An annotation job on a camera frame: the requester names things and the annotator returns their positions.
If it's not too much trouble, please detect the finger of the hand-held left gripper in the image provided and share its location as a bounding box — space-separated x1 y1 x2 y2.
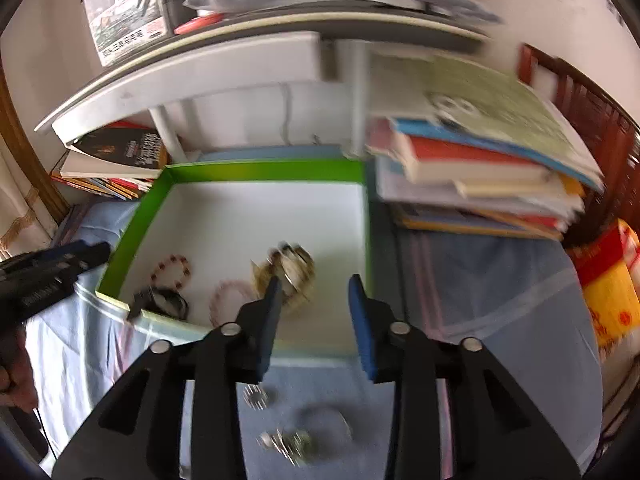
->
50 241 112 281

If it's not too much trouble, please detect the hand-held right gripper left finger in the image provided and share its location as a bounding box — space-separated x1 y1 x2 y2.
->
52 276 283 480

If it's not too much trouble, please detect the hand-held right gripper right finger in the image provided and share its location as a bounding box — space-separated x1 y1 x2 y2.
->
348 275 581 480

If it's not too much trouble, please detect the brown wooden bead bracelet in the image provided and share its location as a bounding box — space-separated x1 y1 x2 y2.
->
250 242 317 313

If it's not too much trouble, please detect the pink bead bracelet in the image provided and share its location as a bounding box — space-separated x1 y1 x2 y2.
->
207 280 251 323

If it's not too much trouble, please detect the black wristwatch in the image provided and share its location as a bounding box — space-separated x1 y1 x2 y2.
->
127 287 190 321

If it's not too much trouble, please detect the red bead bracelet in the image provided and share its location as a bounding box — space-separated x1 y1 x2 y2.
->
150 255 193 288

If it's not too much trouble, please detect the green cardboard box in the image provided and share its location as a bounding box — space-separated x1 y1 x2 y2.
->
95 159 373 356

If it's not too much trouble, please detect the person's left hand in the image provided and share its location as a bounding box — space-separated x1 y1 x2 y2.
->
0 325 40 411

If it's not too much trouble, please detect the beige curtain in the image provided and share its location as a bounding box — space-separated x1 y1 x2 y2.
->
0 150 56 261

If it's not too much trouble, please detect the silver bangle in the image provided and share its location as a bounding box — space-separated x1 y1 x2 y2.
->
295 405 353 441

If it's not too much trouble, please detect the stack of thin colourful books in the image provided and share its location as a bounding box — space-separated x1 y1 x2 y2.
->
50 122 171 201

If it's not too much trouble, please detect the tall stack of books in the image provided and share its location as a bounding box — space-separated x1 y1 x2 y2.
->
367 55 606 241

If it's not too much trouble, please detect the grey white desk shelf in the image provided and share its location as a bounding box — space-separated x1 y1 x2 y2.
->
35 7 491 161

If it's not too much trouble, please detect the marker pen box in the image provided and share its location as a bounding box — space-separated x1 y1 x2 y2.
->
75 0 168 67

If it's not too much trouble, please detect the red yellow paper bag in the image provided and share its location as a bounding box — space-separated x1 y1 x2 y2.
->
567 217 640 361

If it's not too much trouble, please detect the wooden chair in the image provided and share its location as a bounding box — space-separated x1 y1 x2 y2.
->
517 42 640 241

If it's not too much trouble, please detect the brown wooden window frame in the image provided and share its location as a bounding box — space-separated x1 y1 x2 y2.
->
0 75 71 221

